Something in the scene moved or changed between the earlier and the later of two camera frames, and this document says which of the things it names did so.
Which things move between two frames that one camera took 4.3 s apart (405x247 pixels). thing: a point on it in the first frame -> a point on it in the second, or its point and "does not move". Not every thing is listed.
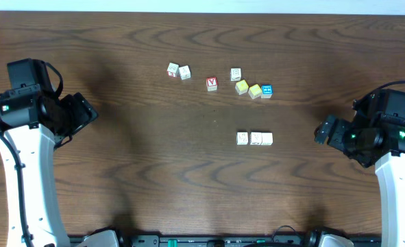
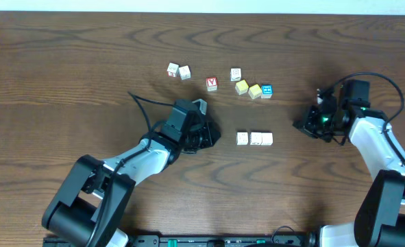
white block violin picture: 255,138 does not move
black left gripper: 81,112 -> 215,134
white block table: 242,138 does not move
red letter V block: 212,84 does not move
